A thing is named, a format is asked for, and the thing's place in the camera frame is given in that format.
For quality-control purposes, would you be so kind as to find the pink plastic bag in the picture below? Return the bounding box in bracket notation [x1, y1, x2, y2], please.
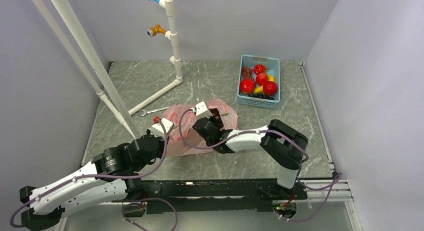
[163, 98, 238, 157]

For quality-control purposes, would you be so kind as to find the large red fake apple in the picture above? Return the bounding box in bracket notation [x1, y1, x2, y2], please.
[239, 78, 256, 96]

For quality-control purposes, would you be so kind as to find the red fake grape bunch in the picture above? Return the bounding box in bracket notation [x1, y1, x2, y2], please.
[241, 66, 255, 81]

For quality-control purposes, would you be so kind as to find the red fake peach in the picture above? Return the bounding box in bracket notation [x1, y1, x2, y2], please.
[255, 72, 269, 86]

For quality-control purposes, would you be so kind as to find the small red fake fruit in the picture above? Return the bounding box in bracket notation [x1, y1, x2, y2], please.
[253, 64, 268, 75]

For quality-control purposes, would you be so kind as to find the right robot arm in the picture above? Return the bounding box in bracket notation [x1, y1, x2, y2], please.
[192, 109, 309, 199]

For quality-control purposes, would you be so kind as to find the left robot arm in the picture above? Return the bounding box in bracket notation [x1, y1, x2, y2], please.
[10, 130, 169, 231]

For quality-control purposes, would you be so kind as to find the dark fake grape bunch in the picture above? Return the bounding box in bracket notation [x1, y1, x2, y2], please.
[248, 93, 275, 100]

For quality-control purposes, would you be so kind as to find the yellow fake banana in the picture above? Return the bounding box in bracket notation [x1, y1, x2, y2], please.
[253, 74, 275, 94]

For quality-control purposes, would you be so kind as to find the silver open-end wrench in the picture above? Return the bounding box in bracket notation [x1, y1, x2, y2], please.
[139, 105, 170, 117]

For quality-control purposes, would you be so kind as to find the light blue plastic basket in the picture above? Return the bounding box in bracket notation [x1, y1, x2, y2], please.
[236, 54, 281, 109]

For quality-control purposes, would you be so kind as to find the orange hook on pipe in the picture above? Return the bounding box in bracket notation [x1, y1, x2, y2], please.
[146, 24, 167, 38]

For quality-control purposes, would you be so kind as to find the white PVC pipe stand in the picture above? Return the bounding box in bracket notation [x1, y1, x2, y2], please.
[127, 0, 184, 117]

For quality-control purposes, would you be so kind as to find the white diagonal support pole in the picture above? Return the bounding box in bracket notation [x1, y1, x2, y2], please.
[31, 0, 142, 139]

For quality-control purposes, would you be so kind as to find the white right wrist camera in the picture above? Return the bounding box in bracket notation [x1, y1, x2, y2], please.
[194, 101, 213, 120]

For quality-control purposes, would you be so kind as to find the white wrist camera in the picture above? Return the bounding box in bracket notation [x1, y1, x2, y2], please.
[150, 116, 174, 140]
[194, 101, 213, 120]

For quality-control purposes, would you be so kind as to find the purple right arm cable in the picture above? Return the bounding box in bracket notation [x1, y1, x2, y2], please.
[178, 107, 343, 191]

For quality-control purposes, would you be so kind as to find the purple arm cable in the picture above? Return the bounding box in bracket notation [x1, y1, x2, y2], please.
[178, 107, 343, 191]
[9, 118, 169, 229]

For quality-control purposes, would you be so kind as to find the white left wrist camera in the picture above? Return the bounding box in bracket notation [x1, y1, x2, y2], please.
[150, 116, 174, 140]

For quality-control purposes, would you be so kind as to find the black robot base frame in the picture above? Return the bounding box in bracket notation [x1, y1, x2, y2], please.
[121, 178, 308, 214]

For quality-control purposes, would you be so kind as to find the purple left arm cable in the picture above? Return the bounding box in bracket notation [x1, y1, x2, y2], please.
[9, 118, 169, 229]

